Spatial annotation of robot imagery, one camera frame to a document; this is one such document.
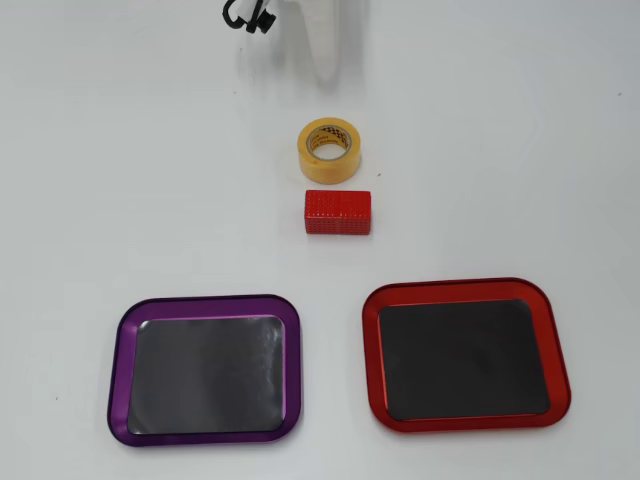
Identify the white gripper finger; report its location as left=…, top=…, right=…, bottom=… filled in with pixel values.
left=293, top=0, right=372, bottom=92

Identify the red textured block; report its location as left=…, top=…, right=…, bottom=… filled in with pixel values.
left=303, top=188, right=374, bottom=237

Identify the red metal dish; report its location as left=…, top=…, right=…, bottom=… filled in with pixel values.
left=360, top=276, right=572, bottom=434

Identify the purple metal dish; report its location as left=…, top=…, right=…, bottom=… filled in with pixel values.
left=106, top=293, right=304, bottom=449

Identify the yellow masking tape roll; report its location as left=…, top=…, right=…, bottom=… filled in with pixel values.
left=297, top=117, right=362, bottom=185

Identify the black white cable connector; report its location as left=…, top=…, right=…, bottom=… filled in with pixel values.
left=244, top=8, right=278, bottom=36

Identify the black cable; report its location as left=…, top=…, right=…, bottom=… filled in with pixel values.
left=222, top=0, right=262, bottom=31

